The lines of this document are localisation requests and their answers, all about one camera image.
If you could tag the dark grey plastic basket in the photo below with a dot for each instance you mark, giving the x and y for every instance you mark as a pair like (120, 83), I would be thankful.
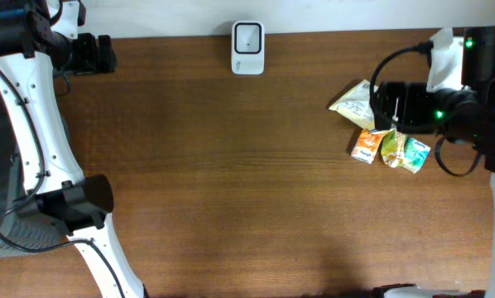
(20, 231)

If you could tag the green snack tube packet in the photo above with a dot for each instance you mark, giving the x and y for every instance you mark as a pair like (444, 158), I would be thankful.
(392, 148)

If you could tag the white barcode scanner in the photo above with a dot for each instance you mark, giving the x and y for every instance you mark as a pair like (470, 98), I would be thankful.
(247, 48)

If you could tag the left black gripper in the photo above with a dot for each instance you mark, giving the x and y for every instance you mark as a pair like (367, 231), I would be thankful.
(94, 63)

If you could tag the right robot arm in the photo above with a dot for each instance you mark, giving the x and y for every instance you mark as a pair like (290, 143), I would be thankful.
(457, 103)

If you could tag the teal tissue pack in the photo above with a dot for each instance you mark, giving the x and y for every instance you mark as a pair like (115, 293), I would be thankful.
(415, 154)

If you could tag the beige snack bag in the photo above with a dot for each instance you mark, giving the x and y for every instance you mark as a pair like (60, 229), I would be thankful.
(354, 105)

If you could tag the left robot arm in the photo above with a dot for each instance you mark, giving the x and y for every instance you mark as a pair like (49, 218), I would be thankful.
(46, 201)

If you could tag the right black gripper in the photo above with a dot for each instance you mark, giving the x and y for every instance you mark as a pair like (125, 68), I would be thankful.
(397, 93)

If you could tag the orange small carton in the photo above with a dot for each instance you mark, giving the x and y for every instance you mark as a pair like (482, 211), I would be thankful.
(367, 144)

